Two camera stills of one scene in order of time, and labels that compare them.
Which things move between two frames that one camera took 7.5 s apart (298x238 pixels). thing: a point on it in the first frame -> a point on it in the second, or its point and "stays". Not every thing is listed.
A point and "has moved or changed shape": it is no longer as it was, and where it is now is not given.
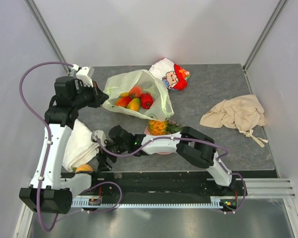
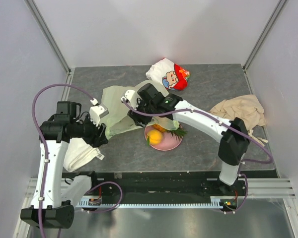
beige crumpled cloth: (243, 113) stays
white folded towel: (80, 148) stays
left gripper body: (87, 95) -> (87, 130)
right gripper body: (112, 147) -> (142, 120)
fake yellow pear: (84, 167) has moved or changed shape
